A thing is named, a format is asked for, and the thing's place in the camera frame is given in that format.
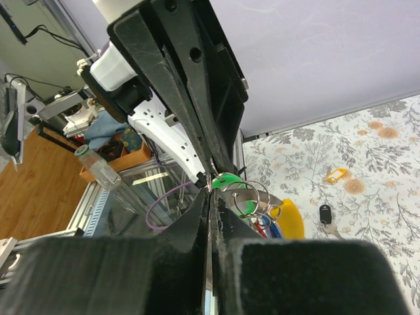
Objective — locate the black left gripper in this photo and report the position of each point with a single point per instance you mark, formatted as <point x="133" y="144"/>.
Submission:
<point x="179" y="50"/>

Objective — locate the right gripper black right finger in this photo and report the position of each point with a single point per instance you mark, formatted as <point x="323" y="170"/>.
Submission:
<point x="255" y="275"/>

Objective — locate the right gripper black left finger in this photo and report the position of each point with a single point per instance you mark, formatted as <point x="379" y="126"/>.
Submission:
<point x="163" y="274"/>

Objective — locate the blue key tag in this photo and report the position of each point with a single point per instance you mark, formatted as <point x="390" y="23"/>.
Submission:
<point x="268" y="228"/>

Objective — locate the metal key organiser with rings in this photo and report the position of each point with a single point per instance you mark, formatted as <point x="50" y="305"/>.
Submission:
<point x="282" y="211"/>

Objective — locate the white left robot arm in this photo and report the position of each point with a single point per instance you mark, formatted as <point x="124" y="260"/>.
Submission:
<point x="120" y="89"/>

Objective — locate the silver loose keys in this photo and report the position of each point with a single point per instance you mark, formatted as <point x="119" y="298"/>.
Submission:
<point x="331" y="229"/>

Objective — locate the orange wooden box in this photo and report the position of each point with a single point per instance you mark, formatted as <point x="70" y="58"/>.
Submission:
<point x="119" y="158"/>

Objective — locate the clear plastic bottle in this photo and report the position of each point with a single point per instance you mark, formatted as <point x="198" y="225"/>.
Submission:
<point x="98" y="168"/>

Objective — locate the white slotted cable duct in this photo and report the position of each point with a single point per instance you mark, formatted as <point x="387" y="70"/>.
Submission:
<point x="99" y="216"/>

